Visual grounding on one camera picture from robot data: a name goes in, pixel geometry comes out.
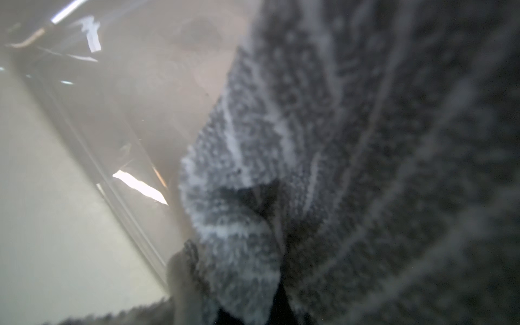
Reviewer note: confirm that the grey striped cloth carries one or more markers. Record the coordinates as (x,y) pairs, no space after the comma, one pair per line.
(361,166)

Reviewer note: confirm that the translucent white lunch box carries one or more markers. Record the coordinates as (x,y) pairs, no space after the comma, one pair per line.
(128,85)

